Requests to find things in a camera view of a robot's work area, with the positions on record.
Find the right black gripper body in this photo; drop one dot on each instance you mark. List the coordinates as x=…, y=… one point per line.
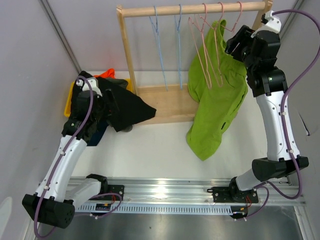
x=243, y=51

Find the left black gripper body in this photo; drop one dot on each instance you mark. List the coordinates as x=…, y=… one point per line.
x=101, y=111

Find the black shorts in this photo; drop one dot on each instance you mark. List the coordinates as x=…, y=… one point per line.
x=84, y=106

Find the dark olive shorts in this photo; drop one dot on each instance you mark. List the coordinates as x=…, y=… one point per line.
x=120, y=122

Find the navy blue shorts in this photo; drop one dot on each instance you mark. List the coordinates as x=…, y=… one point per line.
x=97, y=136

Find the orange mesh shorts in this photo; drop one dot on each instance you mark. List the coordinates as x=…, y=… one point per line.
x=110, y=73

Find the lime green shorts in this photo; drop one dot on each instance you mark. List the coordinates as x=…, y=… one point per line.
x=218, y=106

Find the light blue hanger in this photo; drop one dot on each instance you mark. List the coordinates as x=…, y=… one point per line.
x=177, y=24
x=156, y=33

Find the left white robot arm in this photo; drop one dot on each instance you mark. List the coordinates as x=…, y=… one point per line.
x=52, y=204

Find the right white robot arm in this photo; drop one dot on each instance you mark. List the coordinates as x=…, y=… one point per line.
x=258, y=51

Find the yellow plastic tray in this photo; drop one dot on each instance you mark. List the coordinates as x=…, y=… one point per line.
x=67, y=109

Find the wooden clothes rack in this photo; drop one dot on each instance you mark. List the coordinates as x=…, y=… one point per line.
x=174, y=105

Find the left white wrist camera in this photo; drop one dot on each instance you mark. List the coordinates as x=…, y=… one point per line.
x=89, y=83

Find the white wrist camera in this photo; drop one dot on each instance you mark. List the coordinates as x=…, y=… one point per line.
x=89, y=83
x=269, y=23

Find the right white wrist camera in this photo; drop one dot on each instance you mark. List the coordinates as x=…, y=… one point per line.
x=269, y=23

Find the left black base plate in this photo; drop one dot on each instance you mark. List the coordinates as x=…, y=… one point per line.
x=113, y=192

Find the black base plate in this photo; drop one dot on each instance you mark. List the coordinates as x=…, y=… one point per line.
x=223, y=194
x=113, y=192

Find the aluminium mounting rail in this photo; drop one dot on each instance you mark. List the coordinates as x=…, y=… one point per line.
x=179, y=191

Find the slotted grey cable duct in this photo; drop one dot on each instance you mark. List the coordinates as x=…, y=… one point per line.
x=144, y=208

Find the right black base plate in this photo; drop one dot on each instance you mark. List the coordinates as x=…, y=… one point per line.
x=223, y=194

